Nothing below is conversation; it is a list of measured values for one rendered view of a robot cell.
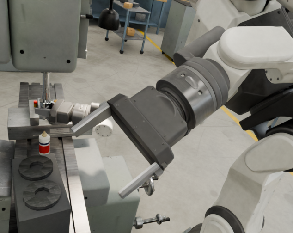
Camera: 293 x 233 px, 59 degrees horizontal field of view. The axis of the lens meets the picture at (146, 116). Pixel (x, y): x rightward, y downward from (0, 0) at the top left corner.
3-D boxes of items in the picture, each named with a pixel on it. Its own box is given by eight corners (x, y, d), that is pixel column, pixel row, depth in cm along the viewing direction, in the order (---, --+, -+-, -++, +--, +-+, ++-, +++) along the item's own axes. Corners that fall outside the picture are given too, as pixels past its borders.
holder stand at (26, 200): (53, 193, 90) (54, 149, 80) (68, 251, 75) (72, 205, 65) (14, 202, 85) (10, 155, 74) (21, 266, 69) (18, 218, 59)
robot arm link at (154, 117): (157, 179, 39) (213, 132, 43) (166, 163, 30) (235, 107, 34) (108, 117, 42) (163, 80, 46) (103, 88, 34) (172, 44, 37)
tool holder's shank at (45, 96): (50, 102, 96) (50, 74, 90) (40, 102, 95) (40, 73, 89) (50, 98, 98) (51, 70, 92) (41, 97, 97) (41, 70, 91)
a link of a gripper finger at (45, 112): (35, 106, 95) (52, 109, 96) (35, 113, 97) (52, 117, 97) (33, 108, 94) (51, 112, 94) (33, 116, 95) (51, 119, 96)
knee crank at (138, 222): (166, 215, 148) (169, 208, 145) (170, 224, 143) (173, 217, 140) (130, 222, 139) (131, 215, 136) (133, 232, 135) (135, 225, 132)
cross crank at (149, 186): (149, 183, 154) (154, 168, 148) (157, 199, 145) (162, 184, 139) (124, 187, 148) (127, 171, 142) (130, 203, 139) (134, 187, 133)
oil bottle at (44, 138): (49, 149, 109) (49, 127, 103) (49, 155, 106) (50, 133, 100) (39, 150, 107) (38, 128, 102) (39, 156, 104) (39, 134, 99)
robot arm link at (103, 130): (88, 116, 106) (115, 121, 107) (81, 135, 98) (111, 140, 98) (88, 94, 98) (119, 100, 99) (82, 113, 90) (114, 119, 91)
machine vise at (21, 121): (86, 117, 134) (88, 99, 128) (92, 135, 123) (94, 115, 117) (9, 120, 119) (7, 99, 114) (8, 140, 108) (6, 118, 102)
